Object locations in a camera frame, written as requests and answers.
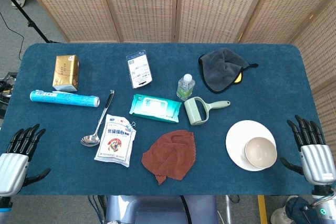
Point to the green wet wipes pack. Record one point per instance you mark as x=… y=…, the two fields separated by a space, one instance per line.
x=155 y=107

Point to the clear bottle with green label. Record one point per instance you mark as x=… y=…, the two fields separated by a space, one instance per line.
x=185 y=89

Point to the light green lint roller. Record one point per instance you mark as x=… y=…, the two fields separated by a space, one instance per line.
x=193 y=113

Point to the gold carton box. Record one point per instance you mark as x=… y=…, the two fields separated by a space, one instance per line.
x=65 y=72

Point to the brown cloth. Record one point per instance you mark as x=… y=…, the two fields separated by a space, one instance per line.
x=170 y=155

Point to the white sugar bag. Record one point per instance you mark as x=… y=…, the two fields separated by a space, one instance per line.
x=114 y=142

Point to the blue binder clip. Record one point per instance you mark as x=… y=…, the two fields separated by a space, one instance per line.
x=129 y=130

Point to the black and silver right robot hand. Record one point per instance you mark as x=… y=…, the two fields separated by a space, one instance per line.
x=319 y=163

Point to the person in blue jeans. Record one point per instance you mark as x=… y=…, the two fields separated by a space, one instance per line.
x=296 y=211

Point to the white metal table leg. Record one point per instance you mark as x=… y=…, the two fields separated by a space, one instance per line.
x=229 y=211

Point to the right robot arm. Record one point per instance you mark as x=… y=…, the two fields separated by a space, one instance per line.
x=324 y=208

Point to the black tripod stand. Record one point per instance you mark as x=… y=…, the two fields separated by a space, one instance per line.
x=32 y=23

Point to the white blister card pack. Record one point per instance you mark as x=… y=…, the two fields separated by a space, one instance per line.
x=139 y=69

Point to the white round plate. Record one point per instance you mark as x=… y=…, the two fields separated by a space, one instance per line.
x=239 y=134

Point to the blue cling film roll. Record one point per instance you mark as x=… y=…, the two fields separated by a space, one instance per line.
x=63 y=98

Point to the beige bowl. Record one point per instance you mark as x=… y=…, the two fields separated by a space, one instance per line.
x=243 y=157
x=260 y=151

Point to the blue grey robot torso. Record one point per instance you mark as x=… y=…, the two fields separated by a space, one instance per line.
x=157 y=211

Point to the blue table cloth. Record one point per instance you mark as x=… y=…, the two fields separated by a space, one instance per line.
x=78 y=176

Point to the grey and yellow towel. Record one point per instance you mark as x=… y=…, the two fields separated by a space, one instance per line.
x=220 y=72

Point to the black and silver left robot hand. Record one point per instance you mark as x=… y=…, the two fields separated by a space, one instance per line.
x=14 y=171

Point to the woven bamboo screen panel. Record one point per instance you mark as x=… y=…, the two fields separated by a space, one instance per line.
x=141 y=3
x=68 y=3
x=283 y=3
x=218 y=3
x=323 y=58

